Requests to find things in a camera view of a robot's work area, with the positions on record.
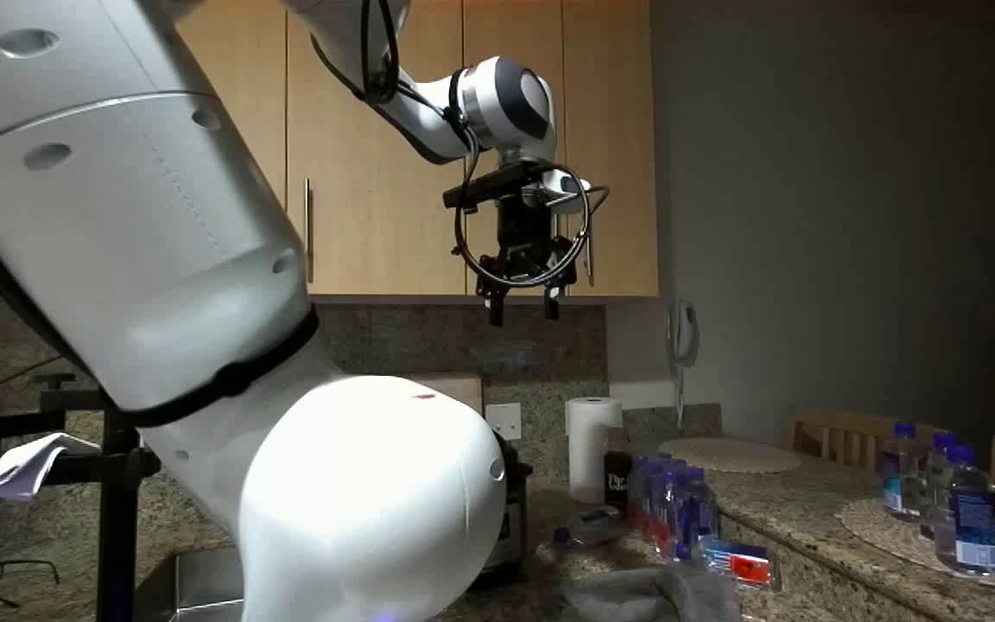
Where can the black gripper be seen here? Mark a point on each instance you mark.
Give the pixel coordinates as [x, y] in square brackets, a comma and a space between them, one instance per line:
[533, 247]

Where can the stainless steel sink basin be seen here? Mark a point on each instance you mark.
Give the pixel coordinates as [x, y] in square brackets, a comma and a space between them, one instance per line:
[204, 581]

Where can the water bottle blue label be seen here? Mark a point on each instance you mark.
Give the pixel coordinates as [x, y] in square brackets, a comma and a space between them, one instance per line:
[899, 479]
[975, 522]

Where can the dark bottle white label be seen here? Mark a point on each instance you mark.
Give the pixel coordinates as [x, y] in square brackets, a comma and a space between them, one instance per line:
[621, 479]

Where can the red white package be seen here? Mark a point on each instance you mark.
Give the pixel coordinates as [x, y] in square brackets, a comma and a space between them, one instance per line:
[743, 566]

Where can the black pressure cooker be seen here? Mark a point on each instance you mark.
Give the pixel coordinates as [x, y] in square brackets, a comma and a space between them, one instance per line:
[516, 506]

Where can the beige box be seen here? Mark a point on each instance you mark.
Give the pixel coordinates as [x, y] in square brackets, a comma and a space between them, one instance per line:
[456, 388]

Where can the wooden cabinet door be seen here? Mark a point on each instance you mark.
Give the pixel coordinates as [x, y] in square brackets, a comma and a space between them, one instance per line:
[621, 92]
[239, 70]
[508, 21]
[371, 209]

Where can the round woven placemat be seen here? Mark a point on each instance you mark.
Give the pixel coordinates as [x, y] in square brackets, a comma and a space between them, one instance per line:
[728, 456]
[888, 529]

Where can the black eyeglasses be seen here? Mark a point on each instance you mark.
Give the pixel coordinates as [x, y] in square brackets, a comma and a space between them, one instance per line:
[16, 574]

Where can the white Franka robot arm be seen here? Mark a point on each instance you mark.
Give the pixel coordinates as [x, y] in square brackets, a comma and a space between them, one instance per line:
[119, 229]

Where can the small bottle blue cap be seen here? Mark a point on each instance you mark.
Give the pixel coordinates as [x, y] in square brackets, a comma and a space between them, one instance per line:
[587, 537]

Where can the white wall outlet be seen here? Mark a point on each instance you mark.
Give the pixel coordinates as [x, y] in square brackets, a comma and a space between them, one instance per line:
[507, 419]

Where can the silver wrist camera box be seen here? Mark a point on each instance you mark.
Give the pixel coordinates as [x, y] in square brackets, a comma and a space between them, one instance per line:
[560, 185]

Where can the white paper towel roll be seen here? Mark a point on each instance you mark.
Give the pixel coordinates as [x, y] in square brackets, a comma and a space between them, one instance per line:
[587, 444]

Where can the white crumpled paper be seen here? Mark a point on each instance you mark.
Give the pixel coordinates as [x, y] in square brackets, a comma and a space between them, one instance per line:
[32, 461]

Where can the white wall phone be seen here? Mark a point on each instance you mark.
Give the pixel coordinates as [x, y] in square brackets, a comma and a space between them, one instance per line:
[683, 335]

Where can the grey towel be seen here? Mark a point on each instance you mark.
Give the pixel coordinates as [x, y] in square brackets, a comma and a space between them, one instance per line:
[683, 590]

